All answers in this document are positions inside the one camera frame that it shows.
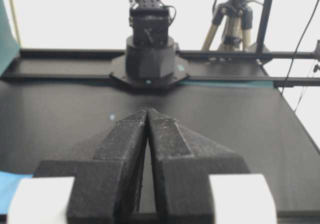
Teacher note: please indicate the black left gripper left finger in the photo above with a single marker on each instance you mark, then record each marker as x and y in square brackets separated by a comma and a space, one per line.
[90, 182]

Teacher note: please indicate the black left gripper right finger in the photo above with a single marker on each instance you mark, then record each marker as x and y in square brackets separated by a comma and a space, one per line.
[198, 181]

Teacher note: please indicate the blue cloth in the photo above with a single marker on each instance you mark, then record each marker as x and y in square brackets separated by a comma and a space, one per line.
[8, 185]

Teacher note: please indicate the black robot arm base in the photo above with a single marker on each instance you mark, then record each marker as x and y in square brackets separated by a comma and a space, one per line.
[150, 60]

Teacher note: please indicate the teal backdrop panel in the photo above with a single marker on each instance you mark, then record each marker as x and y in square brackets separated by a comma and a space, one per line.
[9, 48]

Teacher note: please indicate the black aluminium rail frame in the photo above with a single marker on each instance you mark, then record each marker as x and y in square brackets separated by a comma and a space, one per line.
[107, 66]

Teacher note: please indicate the beige camera tripod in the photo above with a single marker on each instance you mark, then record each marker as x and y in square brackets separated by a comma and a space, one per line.
[236, 35]

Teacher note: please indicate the black vertical frame post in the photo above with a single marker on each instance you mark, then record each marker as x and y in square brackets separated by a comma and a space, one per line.
[262, 30]

